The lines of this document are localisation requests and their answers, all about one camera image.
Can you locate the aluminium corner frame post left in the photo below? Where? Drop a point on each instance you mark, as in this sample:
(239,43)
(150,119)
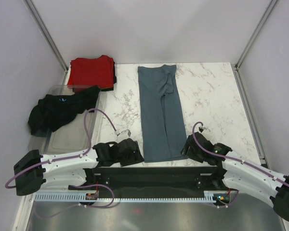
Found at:
(45,32)

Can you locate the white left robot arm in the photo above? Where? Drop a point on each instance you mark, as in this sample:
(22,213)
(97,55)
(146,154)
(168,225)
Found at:
(35,171)

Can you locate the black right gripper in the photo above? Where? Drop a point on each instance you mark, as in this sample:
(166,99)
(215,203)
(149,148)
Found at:
(190,153)

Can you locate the folded black t-shirt under red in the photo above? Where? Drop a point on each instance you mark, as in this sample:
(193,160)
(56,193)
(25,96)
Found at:
(114,80)

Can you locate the aluminium corner frame post right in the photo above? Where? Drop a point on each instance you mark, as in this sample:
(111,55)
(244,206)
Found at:
(259,27)

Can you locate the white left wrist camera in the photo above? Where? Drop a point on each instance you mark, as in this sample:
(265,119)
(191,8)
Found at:
(122,135)

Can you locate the white slotted cable duct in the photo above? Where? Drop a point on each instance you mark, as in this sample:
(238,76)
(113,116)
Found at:
(85,197)

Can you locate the clear plastic bin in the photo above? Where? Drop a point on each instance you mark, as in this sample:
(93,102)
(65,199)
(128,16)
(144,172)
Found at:
(71,137)

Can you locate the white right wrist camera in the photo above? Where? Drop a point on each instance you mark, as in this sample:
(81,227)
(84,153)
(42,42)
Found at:
(203,129)

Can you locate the blue-grey t-shirt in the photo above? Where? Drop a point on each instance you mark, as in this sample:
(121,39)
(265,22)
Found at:
(162,121)

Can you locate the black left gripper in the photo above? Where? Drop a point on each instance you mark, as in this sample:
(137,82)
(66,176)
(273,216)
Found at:
(136,157)

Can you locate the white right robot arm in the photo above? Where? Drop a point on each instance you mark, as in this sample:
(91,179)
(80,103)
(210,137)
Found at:
(237,173)

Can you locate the aluminium corner frame post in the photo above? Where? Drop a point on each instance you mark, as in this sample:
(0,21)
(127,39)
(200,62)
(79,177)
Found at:
(259,27)
(45,32)

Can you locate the black t-shirt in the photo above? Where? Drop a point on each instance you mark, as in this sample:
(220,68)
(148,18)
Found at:
(114,80)
(54,111)

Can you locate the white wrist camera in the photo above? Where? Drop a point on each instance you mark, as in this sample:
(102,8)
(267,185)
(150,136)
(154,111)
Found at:
(203,129)
(122,135)

